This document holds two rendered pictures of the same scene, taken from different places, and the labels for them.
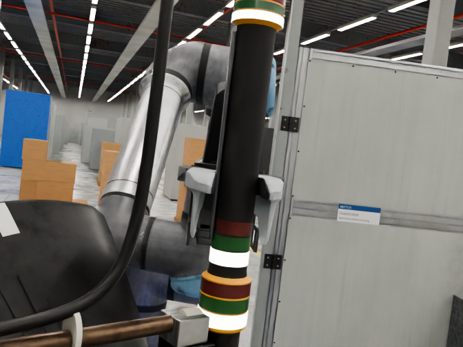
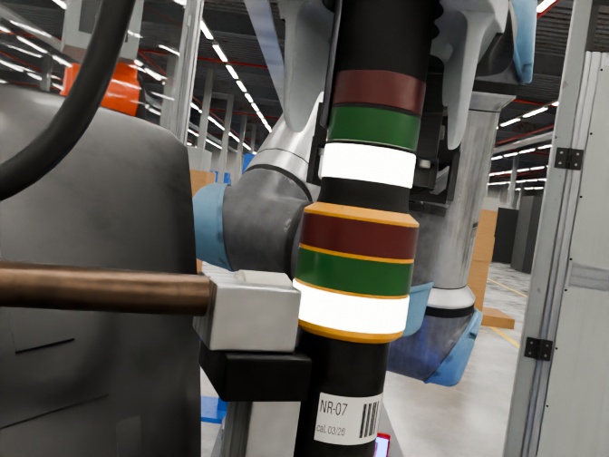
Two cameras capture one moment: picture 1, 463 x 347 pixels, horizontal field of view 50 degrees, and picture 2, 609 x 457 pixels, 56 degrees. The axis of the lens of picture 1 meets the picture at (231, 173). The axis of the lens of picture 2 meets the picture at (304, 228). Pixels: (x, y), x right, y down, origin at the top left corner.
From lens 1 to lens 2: 0.25 m
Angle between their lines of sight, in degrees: 19
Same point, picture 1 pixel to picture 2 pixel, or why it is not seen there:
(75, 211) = (125, 125)
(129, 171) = (285, 138)
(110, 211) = (246, 189)
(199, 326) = (272, 306)
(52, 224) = not seen: hidden behind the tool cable
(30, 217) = (25, 110)
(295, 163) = (576, 213)
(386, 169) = not seen: outside the picture
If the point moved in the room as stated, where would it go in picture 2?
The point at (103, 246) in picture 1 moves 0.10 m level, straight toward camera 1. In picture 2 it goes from (160, 182) to (62, 170)
